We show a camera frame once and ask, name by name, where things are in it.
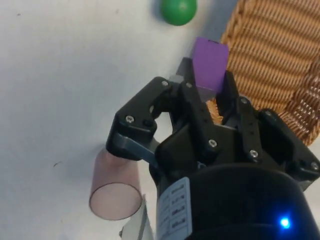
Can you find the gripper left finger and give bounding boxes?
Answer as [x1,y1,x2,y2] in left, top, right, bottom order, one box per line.
[105,57,222,164]

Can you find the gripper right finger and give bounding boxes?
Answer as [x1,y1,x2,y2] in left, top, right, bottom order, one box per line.
[216,71,320,192]

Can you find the purple triangular block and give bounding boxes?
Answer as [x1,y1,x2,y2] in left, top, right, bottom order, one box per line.
[191,36,230,96]

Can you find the brown wicker basket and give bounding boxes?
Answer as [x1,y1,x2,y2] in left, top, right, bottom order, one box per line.
[219,0,320,147]

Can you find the see-through pink cup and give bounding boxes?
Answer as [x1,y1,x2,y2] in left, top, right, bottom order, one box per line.
[89,147,142,222]

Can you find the green ball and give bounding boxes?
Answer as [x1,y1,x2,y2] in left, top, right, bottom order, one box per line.
[159,0,198,27]

